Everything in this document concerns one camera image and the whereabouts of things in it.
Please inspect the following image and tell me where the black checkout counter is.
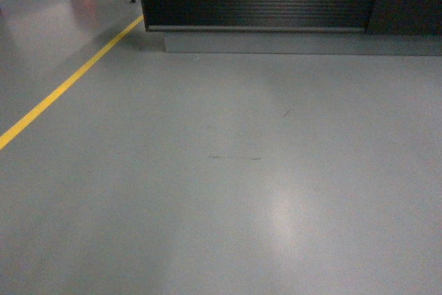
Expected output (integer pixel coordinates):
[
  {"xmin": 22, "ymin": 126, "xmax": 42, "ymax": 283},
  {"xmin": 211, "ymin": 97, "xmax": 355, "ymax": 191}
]
[{"xmin": 142, "ymin": 0, "xmax": 441, "ymax": 56}]

